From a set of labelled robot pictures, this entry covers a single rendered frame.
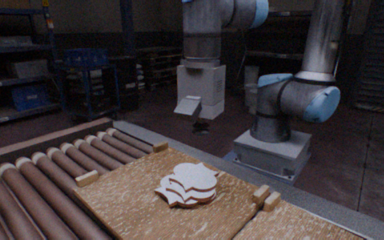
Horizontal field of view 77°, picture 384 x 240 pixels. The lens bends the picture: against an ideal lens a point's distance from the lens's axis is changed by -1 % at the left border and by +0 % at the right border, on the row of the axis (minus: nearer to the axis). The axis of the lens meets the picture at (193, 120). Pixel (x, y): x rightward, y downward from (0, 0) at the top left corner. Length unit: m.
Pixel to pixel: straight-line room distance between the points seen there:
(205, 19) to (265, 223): 0.45
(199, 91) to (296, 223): 0.37
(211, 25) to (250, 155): 0.53
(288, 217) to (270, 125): 0.36
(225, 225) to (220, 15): 0.44
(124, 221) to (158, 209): 0.08
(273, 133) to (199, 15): 0.55
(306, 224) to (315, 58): 0.45
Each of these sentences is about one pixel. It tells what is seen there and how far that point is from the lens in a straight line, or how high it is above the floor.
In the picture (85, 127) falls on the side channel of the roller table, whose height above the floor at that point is 0.95.
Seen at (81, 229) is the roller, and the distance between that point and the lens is 0.66.
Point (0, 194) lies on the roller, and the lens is 0.87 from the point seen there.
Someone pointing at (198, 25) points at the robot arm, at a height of 1.35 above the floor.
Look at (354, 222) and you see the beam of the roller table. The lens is 0.73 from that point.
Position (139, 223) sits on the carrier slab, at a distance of 0.60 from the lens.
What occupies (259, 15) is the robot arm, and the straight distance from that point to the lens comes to 0.57.
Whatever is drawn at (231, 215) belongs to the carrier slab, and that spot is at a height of 0.94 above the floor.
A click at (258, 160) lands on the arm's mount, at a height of 0.91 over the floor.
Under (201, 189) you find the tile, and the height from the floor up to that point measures 0.98.
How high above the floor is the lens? 1.34
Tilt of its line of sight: 21 degrees down
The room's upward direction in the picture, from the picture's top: straight up
